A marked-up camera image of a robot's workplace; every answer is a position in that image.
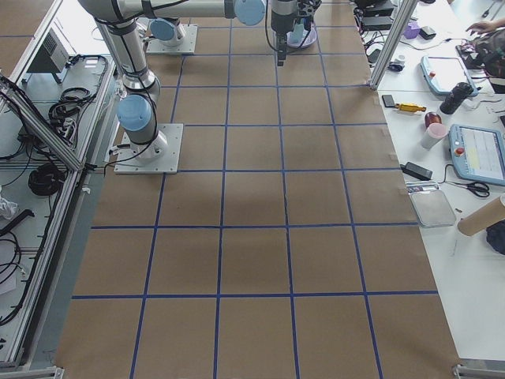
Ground black phone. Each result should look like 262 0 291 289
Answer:
381 94 396 108

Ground black power adapter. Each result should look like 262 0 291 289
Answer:
400 162 432 181

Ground grey control box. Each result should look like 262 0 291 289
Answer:
22 28 69 84

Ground lavender plate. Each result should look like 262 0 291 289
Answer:
287 25 317 49

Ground cardboard tube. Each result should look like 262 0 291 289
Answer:
457 194 504 236

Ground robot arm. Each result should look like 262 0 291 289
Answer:
149 18 185 47
80 1 299 163

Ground purple tissue box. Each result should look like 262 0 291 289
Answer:
403 21 421 39

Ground far teach pendant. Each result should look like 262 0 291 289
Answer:
420 55 478 97

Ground person hand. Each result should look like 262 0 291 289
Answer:
466 21 496 34

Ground pink lidded cup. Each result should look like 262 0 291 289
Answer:
421 122 449 149

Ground near teach pendant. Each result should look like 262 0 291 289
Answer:
448 124 504 186

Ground black scissors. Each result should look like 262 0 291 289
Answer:
452 181 490 198

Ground black water bottle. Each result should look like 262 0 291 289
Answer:
440 82 473 114

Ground aluminium frame post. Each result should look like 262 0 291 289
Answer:
368 0 417 90

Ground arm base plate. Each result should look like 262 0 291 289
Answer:
145 19 198 55
114 123 184 174

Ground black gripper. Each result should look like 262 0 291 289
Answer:
271 0 296 66

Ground teach pendant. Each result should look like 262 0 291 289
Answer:
420 55 478 97
448 124 504 186

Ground mint green cup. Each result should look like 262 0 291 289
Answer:
290 21 305 44

